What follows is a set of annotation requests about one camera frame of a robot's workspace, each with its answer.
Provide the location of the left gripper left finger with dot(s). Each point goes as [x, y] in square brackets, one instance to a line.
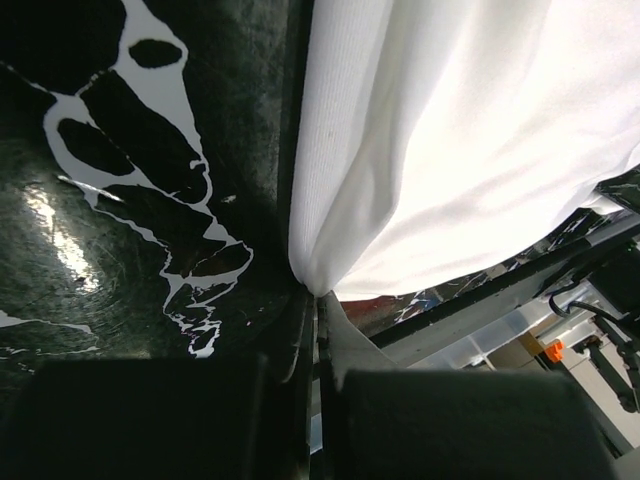
[237, 417]

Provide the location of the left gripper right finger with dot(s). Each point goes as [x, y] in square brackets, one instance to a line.
[382, 421]

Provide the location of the white printed t shirt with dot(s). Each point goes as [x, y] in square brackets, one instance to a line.
[440, 138]

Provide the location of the black marble pattern mat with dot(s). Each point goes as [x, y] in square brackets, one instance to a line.
[147, 164]

